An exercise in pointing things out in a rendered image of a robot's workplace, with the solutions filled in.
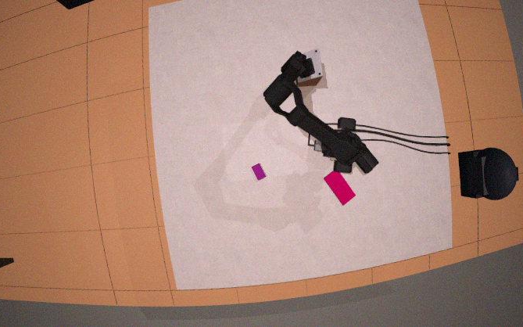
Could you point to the purple rectangular block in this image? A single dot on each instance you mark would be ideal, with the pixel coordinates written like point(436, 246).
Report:
point(257, 169)

